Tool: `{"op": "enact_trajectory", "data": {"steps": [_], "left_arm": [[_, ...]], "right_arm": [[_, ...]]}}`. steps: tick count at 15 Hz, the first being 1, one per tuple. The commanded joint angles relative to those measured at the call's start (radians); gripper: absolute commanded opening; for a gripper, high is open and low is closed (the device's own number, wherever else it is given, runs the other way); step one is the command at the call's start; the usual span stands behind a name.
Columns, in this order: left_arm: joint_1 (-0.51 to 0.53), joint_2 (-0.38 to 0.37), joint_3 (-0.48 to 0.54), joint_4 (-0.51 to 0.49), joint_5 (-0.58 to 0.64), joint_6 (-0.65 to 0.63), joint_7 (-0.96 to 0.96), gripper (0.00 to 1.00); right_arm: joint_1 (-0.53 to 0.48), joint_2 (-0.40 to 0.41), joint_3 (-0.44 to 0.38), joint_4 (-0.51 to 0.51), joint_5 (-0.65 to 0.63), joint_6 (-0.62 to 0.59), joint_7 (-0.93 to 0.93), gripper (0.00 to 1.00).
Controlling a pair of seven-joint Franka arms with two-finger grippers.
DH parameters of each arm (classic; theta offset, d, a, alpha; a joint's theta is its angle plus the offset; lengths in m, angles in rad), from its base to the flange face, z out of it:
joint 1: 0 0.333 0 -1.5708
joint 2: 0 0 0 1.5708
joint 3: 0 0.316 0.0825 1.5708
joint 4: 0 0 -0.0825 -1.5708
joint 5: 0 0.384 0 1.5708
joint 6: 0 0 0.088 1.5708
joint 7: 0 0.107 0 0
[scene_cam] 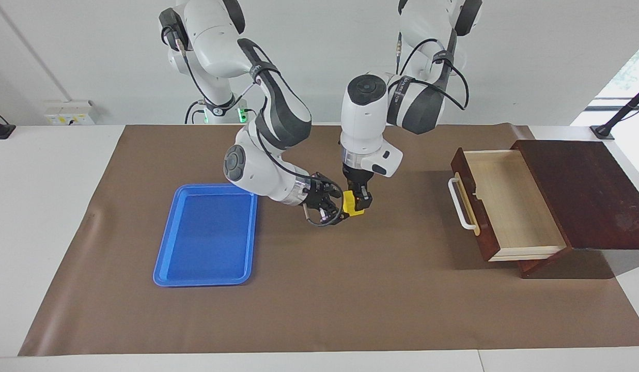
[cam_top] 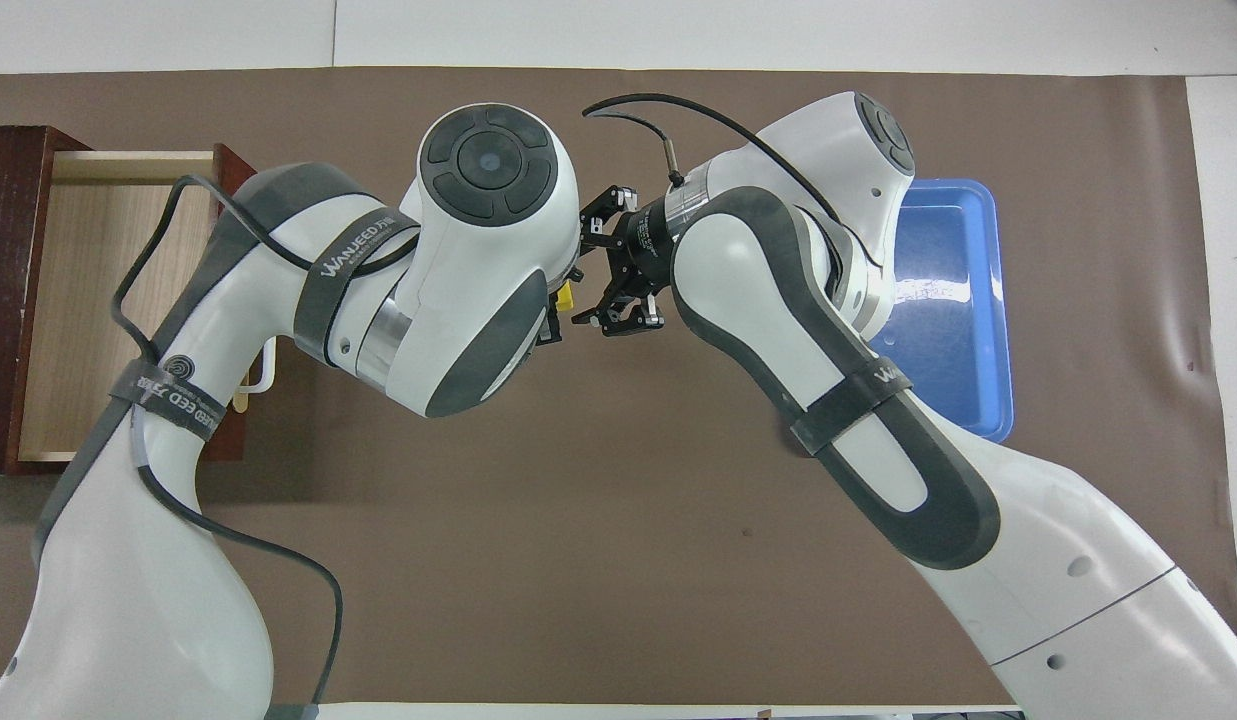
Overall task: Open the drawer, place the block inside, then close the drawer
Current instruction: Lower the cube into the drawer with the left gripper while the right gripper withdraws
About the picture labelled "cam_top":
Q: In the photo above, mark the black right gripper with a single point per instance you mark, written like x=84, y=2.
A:
x=648, y=245

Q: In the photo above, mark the wooden drawer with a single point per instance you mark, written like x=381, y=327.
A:
x=88, y=300

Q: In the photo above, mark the yellow cube block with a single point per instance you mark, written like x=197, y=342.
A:
x=566, y=297

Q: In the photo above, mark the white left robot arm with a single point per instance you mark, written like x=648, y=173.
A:
x=108, y=600

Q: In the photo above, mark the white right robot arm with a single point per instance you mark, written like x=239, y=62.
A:
x=1028, y=560

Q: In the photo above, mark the blue plastic tray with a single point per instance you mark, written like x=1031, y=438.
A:
x=958, y=330

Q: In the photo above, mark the brown paper table mat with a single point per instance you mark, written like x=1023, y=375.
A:
x=578, y=560

